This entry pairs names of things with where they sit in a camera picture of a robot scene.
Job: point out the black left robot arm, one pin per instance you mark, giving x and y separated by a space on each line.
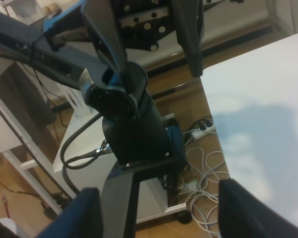
85 48

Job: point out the white power strip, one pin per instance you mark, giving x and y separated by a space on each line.
203 130

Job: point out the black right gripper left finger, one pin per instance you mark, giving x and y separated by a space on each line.
81 219

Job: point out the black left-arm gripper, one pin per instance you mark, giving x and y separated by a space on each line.
141 24

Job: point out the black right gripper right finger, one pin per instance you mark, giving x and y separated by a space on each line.
241 215

